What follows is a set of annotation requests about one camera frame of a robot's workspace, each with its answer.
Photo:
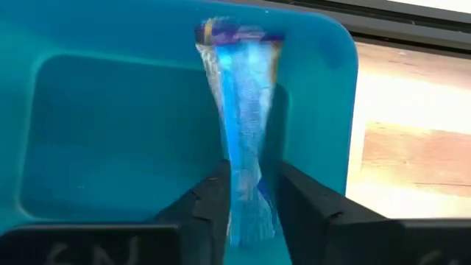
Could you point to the black aluminium table frame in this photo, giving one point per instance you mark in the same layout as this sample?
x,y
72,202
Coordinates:
x,y
404,25

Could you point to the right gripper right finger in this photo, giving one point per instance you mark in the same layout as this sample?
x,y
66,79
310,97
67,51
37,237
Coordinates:
x,y
309,221

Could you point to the teal plastic bin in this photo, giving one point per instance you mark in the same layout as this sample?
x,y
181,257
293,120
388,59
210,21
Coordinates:
x,y
110,129

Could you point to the shiny blue foil bar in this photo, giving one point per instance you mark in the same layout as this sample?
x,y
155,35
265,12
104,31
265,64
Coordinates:
x,y
243,110

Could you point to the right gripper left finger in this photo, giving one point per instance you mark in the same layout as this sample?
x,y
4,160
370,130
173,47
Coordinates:
x,y
206,221

